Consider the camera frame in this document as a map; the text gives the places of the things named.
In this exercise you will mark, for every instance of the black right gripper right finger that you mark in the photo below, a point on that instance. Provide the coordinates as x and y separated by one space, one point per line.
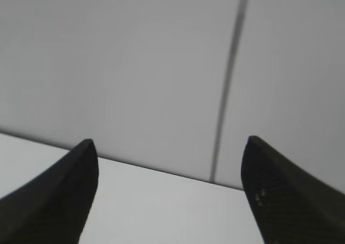
289 204

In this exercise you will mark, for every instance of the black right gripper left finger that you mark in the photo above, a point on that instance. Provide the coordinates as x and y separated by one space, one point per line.
54 206

